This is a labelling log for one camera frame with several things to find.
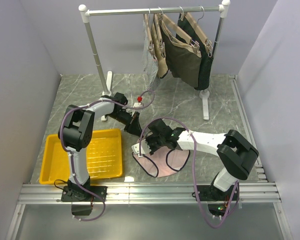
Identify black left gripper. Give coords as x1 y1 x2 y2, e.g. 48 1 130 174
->
107 110 144 138

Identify pink underwear navy trim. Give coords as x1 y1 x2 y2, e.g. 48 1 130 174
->
132 146 190 178

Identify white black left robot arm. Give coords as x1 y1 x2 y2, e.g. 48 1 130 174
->
58 92 142 202

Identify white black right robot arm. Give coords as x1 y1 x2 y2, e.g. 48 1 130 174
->
138 118 259 202

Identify grey striped hanging underwear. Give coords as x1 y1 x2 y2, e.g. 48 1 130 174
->
142 32 161 92

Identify beige hanging underwear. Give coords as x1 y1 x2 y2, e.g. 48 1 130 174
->
151 15 169 79

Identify olive green hanging underwear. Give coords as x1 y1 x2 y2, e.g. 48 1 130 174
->
159 14 203 89

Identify black dotted hanging underwear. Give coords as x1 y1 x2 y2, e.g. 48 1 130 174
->
177 13 214 91

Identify yellow plastic tray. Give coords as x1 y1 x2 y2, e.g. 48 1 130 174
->
39 128 123 185

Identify white metal clothes rack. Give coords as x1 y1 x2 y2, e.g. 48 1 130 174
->
78 0 231 121

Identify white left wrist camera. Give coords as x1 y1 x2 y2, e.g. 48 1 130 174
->
133 96 144 110

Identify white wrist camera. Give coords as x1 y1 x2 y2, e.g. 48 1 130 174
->
131 140 151 157
133 96 144 110

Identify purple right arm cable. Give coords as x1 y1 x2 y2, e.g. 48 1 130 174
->
137 116 240 230

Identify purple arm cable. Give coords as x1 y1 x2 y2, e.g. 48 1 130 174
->
137 116 240 230
58 89 156 222

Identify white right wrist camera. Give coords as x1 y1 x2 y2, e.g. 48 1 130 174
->
131 140 151 157

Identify aluminium mounting rail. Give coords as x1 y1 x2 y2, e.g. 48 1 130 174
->
7 182 293 240

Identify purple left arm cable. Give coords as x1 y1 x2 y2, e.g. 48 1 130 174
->
58 89 156 222

